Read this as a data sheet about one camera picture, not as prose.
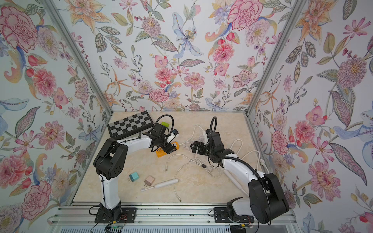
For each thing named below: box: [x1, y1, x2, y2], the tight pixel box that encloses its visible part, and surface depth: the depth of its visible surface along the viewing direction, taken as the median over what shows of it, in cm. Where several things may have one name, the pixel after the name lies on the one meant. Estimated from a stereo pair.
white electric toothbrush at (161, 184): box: [140, 178, 179, 192], surface depth 86 cm
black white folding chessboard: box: [106, 110, 154, 140], surface depth 110 cm
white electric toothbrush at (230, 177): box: [223, 169, 250, 198], surface depth 88 cm
